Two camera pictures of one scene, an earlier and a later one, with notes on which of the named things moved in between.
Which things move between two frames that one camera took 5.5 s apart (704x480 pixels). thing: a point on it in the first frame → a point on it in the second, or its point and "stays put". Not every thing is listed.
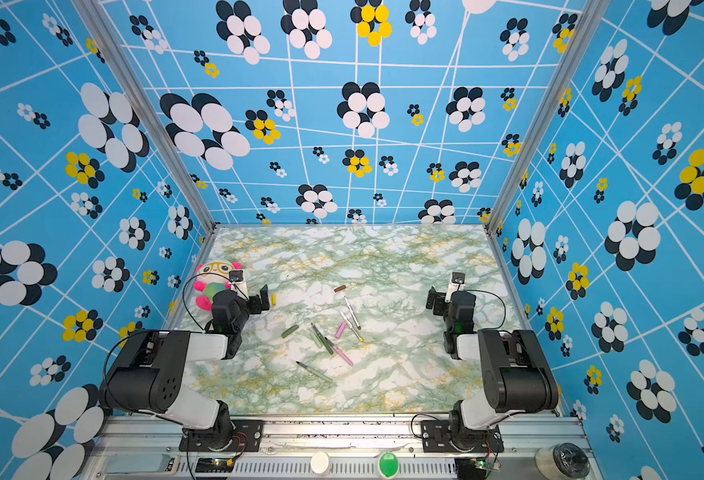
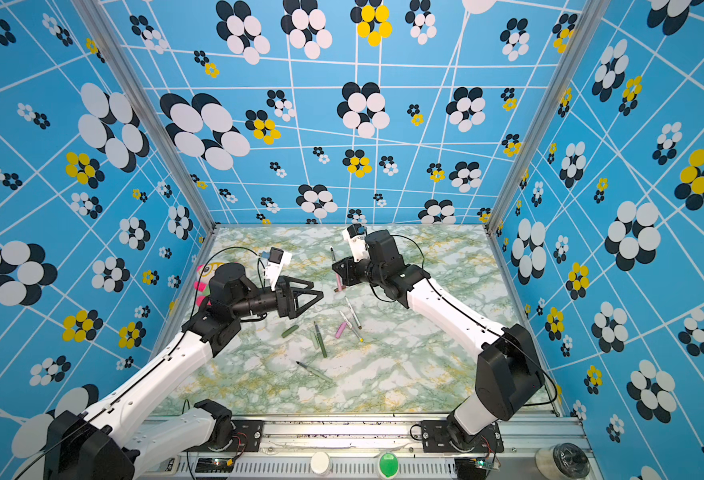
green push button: (388, 465) stays put
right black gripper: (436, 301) → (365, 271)
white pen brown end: (352, 313) stays put
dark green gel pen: (315, 372) stays put
